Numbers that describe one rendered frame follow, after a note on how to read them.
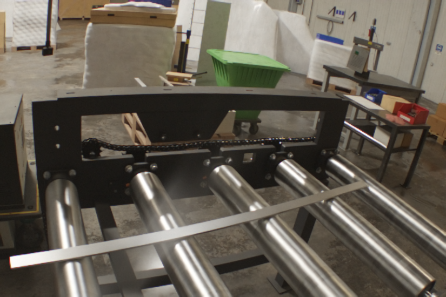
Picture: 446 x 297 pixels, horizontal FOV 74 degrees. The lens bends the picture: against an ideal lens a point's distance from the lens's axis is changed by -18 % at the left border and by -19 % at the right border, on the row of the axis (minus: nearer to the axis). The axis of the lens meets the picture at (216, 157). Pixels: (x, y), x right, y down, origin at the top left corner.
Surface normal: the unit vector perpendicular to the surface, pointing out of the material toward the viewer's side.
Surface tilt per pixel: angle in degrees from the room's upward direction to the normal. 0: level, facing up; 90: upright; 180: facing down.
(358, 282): 0
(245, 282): 0
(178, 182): 90
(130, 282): 0
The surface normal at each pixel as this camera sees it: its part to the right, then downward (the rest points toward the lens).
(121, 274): 0.14, -0.89
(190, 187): 0.42, 0.44
